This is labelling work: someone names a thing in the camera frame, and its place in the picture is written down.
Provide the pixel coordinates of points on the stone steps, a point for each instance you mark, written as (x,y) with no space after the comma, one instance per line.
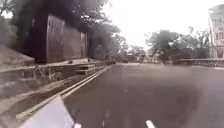
(86,69)

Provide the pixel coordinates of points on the group of trees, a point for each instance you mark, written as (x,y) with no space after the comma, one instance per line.
(173,45)

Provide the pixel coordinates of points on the railing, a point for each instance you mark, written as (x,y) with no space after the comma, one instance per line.
(200,62)

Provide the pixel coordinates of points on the low stone wall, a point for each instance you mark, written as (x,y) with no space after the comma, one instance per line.
(33,75)

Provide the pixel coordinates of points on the row of trees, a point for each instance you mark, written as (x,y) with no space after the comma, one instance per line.
(83,13)

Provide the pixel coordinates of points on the brown building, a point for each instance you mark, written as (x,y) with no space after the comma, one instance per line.
(63,41)

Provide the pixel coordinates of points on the robot's own part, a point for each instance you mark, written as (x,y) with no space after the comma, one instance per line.
(150,124)
(77,125)

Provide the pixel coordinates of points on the pale building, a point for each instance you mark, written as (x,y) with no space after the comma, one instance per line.
(216,30)

